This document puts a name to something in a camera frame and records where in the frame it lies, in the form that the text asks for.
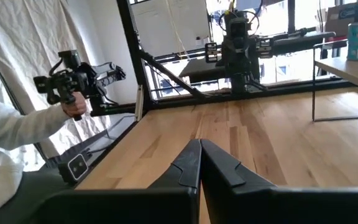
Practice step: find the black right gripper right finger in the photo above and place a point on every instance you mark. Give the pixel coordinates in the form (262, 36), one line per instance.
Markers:
(222, 174)

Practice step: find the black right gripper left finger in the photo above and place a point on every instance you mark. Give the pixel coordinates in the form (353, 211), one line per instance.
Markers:
(185, 174)

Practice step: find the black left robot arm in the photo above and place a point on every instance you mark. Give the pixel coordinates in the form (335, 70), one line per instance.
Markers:
(239, 74)

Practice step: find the wooden shelf black metal legs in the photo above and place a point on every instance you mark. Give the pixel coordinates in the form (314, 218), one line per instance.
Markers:
(353, 70)

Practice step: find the dark desk panel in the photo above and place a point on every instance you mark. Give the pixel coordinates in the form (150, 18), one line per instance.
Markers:
(197, 70)

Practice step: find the black horizontal tube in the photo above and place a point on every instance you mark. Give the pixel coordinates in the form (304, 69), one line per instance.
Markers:
(303, 42)

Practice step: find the white board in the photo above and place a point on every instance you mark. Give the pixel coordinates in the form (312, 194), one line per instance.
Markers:
(166, 25)

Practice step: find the brown cardboard box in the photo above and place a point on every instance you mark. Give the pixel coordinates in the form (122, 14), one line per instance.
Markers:
(340, 18)

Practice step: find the person's hand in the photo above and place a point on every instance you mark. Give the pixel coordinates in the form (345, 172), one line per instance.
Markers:
(75, 105)

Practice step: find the person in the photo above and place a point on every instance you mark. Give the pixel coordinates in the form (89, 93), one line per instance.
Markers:
(11, 124)

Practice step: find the white crumpled sheet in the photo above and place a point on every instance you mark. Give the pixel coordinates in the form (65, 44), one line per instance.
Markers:
(26, 31)

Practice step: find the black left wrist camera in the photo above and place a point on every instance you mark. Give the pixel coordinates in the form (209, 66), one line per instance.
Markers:
(238, 29)

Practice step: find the silver metal bracket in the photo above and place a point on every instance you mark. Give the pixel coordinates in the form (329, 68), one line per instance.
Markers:
(139, 102)

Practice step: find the black aluminium table frame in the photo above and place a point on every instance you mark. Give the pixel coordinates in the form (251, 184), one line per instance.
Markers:
(134, 62)

